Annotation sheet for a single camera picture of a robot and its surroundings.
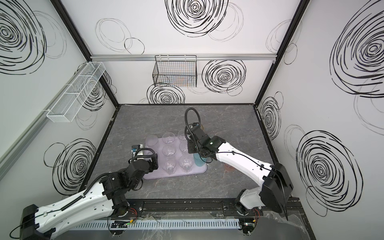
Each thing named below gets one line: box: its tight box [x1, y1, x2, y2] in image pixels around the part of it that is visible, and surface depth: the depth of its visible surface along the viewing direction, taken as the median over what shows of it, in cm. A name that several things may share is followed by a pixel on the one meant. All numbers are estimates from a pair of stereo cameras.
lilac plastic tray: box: [143, 136, 208, 180], surface depth 89 cm
